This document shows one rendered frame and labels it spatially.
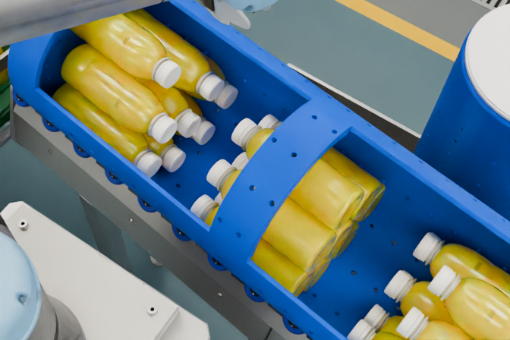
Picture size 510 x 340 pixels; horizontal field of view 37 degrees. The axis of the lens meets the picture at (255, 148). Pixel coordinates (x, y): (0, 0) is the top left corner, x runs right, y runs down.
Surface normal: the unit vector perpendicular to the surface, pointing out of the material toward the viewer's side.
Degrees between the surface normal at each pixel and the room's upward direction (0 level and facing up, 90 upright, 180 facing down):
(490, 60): 0
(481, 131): 90
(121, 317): 3
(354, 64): 0
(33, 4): 70
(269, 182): 27
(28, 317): 86
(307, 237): 17
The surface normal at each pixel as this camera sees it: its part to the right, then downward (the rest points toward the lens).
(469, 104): -0.92, 0.32
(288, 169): -0.14, -0.30
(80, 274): 0.04, -0.54
